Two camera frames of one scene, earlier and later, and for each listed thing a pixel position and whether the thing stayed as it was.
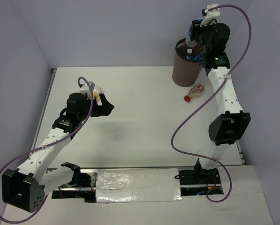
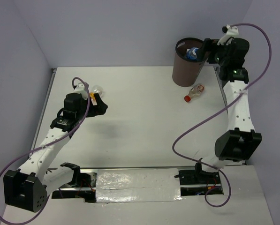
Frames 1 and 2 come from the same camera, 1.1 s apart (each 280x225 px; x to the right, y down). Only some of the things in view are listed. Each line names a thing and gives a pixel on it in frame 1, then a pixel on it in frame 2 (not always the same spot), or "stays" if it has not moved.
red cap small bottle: x=193 y=92 stays
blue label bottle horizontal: x=189 y=43 → x=191 y=53
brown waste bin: x=187 y=63 stays
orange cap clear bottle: x=96 y=91 stays
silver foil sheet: x=138 y=185 stays
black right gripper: x=196 y=26 → x=211 y=45
